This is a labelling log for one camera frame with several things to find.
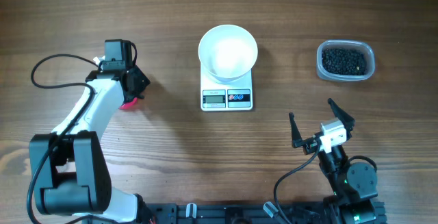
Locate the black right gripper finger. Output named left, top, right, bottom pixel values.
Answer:
left=328, top=98, right=355, bottom=131
left=288, top=112, right=303, bottom=148

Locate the white digital kitchen scale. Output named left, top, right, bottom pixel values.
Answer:
left=200, top=66, right=253, bottom=112

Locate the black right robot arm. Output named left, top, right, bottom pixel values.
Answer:
left=289, top=99, right=387, bottom=223

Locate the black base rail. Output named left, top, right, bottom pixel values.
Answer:
left=145, top=201, right=387, bottom=224

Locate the white bowl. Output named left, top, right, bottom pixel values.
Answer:
left=198, top=25, right=259, bottom=82

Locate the pink measuring scoop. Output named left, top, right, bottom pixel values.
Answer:
left=119, top=97, right=138, bottom=110

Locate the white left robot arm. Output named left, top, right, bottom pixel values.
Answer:
left=26, top=39, right=155, bottom=223

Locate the clear plastic container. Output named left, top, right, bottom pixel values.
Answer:
left=316, top=40, right=376, bottom=82

